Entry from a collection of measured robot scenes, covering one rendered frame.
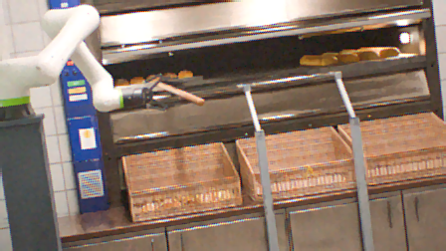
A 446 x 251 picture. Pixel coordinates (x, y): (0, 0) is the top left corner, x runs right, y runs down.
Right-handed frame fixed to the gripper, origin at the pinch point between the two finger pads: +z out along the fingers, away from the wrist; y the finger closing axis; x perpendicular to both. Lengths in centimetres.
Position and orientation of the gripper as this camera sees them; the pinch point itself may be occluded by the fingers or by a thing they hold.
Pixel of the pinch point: (175, 91)
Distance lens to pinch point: 426.6
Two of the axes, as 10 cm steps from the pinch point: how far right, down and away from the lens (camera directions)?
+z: 9.8, -1.4, 1.4
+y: 1.3, 9.9, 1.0
